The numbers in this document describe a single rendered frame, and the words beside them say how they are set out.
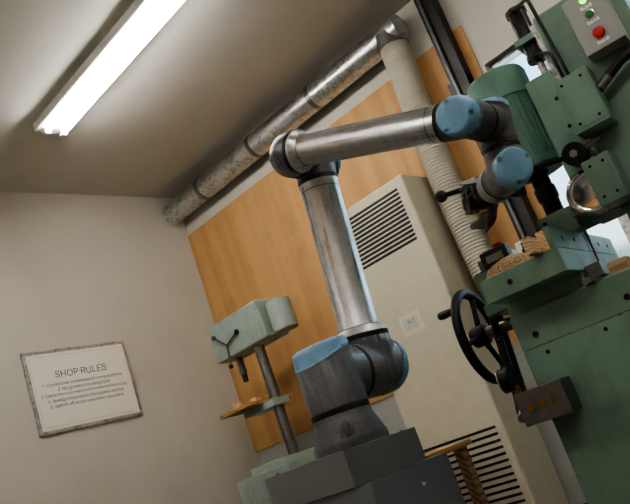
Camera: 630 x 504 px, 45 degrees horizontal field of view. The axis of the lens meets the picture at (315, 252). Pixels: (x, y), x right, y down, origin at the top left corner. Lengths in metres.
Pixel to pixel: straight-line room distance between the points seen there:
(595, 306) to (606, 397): 0.21
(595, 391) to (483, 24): 2.40
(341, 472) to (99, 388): 2.91
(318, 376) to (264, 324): 2.27
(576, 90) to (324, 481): 1.12
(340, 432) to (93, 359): 2.88
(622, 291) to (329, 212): 0.77
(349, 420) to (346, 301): 0.35
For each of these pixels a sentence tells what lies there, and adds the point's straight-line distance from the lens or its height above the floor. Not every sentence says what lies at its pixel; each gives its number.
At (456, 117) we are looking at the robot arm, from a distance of 1.69.
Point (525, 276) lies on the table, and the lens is 1.86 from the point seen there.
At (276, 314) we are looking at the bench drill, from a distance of 4.05.
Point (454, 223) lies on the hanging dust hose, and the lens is 3.68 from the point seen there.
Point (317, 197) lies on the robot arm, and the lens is 2.08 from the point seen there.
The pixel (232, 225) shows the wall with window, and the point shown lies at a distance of 4.97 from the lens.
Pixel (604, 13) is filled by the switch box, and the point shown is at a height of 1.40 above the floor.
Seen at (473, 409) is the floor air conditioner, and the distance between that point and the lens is 3.59.
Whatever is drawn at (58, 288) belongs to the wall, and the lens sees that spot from 4.63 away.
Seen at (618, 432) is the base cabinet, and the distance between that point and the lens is 1.93.
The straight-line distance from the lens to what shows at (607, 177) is 1.94.
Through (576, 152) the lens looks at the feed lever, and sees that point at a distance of 2.01.
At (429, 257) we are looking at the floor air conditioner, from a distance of 3.62.
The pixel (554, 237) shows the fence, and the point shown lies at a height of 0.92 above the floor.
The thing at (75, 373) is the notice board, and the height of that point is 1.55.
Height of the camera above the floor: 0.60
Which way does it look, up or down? 16 degrees up
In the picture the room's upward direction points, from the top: 20 degrees counter-clockwise
